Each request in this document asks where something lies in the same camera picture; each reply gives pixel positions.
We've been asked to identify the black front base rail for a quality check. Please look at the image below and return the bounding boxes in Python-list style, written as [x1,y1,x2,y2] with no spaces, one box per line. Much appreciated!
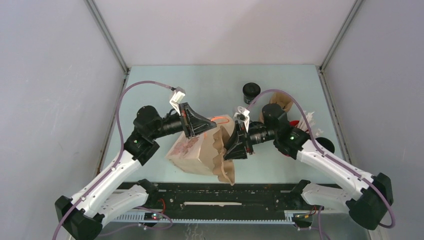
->
[96,181,332,222]

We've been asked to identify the paper bag orange handles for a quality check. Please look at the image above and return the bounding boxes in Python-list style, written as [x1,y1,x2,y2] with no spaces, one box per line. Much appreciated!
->
[165,115,234,176]

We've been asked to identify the dark takeout coffee cup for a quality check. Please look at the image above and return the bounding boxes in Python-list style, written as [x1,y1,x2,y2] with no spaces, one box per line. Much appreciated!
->
[243,94,258,105]

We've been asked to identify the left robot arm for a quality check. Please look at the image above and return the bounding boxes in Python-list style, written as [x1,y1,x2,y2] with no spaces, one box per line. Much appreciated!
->
[55,102,217,240]

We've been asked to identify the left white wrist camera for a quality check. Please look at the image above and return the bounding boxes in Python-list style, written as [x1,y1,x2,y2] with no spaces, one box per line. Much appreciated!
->
[169,87,186,115]

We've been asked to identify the red straw holder cup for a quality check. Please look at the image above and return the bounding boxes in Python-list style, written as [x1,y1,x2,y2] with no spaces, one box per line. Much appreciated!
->
[289,120,300,128]

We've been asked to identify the aluminium frame rail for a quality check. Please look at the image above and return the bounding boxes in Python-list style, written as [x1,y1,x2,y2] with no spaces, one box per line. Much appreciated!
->
[84,0,130,75]

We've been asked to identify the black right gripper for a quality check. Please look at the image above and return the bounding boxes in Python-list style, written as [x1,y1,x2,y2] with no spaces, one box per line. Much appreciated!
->
[222,120,277,160]

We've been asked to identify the black coffee cup lid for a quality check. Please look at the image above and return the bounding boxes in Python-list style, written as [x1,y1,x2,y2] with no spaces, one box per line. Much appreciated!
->
[242,82,261,98]

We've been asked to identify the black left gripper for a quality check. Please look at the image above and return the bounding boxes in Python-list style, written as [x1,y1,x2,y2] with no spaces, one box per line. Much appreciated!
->
[150,102,217,140]

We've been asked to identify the brown pulp cup carrier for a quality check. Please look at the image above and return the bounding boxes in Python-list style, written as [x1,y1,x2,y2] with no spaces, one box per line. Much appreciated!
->
[258,92,294,123]

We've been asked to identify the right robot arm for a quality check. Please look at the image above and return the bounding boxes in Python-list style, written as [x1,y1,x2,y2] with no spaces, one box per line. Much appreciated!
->
[223,103,394,230]

